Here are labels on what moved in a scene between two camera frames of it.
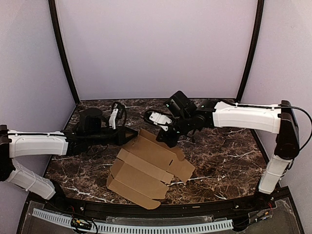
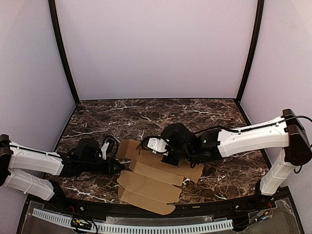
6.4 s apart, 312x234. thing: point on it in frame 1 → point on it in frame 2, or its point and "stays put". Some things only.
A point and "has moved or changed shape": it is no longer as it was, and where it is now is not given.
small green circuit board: [82, 224] stays put
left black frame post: [52, 4] stays put
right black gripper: [168, 139] → [172, 159]
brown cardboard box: [142, 170] has moved or changed shape
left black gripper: [119, 136] → [107, 165]
